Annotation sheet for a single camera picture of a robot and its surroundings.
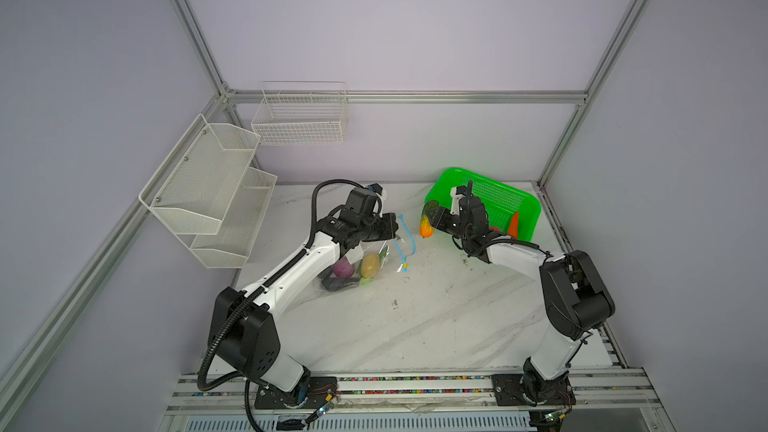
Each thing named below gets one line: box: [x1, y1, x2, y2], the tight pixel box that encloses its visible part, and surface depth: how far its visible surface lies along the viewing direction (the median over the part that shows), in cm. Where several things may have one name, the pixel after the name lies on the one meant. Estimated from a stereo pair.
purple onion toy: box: [333, 256, 355, 279], surface depth 91 cm
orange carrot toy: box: [508, 211, 519, 239], surface depth 106 cm
